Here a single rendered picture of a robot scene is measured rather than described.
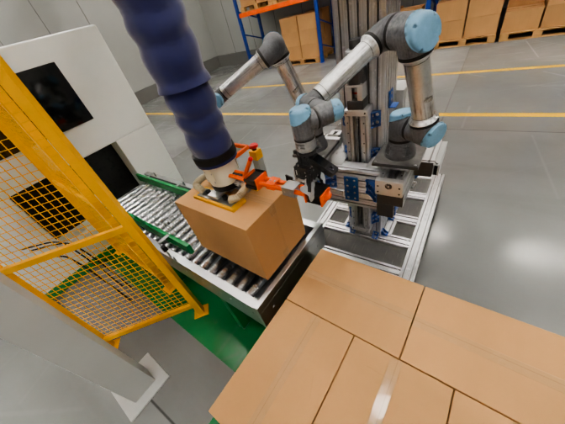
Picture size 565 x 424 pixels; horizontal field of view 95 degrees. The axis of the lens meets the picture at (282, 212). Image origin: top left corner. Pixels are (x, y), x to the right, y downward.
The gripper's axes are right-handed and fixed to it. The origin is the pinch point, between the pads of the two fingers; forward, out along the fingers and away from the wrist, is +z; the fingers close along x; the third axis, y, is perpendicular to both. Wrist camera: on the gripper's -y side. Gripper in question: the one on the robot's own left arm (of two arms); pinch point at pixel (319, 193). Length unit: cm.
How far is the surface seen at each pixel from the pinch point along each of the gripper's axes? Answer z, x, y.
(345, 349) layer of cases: 61, 31, -22
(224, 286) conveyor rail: 56, 36, 52
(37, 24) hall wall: -142, -216, 930
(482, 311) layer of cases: 61, -15, -66
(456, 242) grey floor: 116, -105, -48
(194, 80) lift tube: -47, 2, 49
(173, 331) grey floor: 115, 70, 111
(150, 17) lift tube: -69, 7, 52
